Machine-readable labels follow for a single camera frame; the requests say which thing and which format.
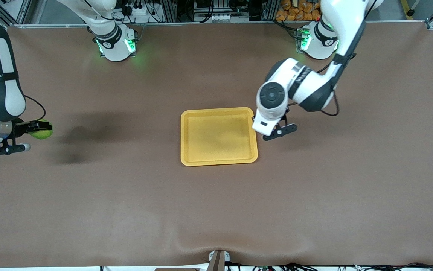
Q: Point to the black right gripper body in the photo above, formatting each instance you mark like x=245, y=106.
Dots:
x=21, y=128

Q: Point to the green apple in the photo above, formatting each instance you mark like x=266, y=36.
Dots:
x=41, y=134

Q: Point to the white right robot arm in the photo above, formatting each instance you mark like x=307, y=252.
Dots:
x=15, y=103

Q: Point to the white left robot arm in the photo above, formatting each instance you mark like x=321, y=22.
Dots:
x=307, y=82

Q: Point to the yellow plastic tray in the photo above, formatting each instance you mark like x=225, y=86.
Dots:
x=218, y=137

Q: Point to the white power strip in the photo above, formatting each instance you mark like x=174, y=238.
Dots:
x=141, y=9

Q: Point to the white connector block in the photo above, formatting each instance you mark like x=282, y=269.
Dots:
x=222, y=17

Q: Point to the bag of orange items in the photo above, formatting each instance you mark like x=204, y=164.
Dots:
x=295, y=11

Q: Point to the aluminium frame post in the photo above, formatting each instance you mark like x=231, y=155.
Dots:
x=268, y=10
x=168, y=10

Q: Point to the silver table edge rail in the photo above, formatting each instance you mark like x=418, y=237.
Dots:
x=201, y=23

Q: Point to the metal table edge bracket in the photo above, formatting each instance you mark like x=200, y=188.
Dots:
x=218, y=261

